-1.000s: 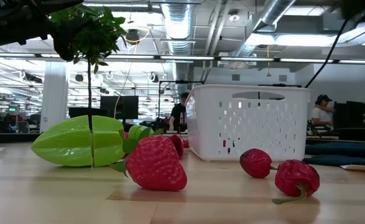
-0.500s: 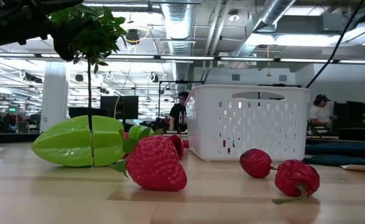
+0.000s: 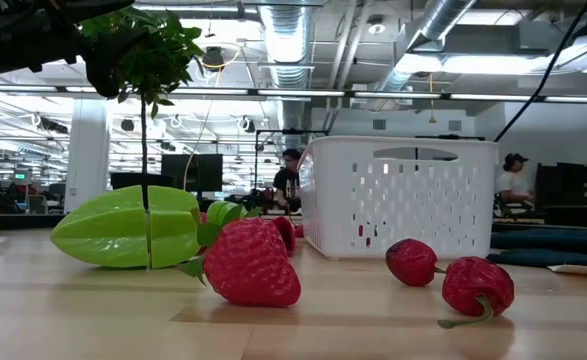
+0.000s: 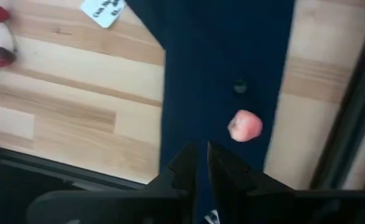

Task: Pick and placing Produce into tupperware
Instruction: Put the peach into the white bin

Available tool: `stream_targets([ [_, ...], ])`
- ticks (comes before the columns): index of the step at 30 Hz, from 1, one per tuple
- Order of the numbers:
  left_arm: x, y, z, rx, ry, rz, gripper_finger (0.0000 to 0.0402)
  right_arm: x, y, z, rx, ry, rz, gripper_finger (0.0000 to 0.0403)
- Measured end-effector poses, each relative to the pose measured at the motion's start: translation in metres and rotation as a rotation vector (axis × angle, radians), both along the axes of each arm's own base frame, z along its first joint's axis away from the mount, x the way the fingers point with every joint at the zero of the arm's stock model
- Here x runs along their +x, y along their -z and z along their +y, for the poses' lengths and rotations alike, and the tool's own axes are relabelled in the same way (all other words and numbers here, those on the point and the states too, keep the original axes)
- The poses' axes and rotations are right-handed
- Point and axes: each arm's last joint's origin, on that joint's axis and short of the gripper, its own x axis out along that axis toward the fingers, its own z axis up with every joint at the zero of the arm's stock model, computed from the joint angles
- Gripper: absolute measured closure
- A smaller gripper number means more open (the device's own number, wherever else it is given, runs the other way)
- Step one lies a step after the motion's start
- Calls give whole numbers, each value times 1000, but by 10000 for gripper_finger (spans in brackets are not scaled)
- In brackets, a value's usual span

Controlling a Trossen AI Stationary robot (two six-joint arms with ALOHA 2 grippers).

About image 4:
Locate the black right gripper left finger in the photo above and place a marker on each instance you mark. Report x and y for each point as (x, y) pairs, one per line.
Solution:
(157, 205)

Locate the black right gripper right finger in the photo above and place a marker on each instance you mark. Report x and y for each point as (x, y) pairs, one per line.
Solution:
(263, 205)

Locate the dark red cherry toy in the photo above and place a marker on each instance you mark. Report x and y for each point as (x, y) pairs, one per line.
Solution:
(1, 56)

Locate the pink peach toy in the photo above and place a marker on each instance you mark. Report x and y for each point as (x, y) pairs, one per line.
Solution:
(245, 126)

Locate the small black berry toy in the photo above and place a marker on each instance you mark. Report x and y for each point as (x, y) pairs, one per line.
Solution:
(240, 86)

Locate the white paper label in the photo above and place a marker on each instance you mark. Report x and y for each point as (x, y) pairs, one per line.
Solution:
(104, 12)

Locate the navy blue cloth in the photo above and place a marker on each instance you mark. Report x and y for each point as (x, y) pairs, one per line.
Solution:
(219, 46)

